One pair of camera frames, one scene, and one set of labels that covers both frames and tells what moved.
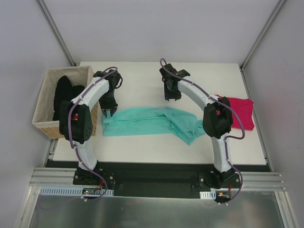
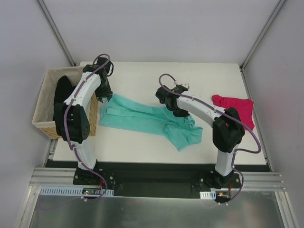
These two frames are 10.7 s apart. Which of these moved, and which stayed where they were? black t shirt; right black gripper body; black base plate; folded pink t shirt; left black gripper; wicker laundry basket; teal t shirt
Moved: left black gripper; right black gripper body; teal t shirt
Stayed: wicker laundry basket; black base plate; black t shirt; folded pink t shirt
